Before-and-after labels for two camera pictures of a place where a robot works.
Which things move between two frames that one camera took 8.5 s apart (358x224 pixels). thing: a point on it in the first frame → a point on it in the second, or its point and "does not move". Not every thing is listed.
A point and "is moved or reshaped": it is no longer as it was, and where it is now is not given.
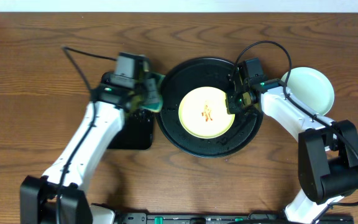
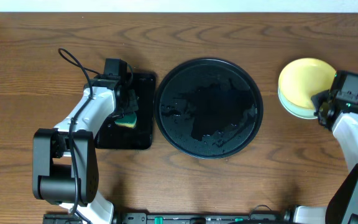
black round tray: (188, 75) does not move
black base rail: (279, 218) does not move
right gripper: (232, 108) → (319, 97)
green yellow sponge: (151, 99) → (128, 120)
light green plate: (311, 87) is moved or reshaped
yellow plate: (202, 112) → (301, 79)
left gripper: (150, 92) → (129, 104)
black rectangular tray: (137, 132) does not move
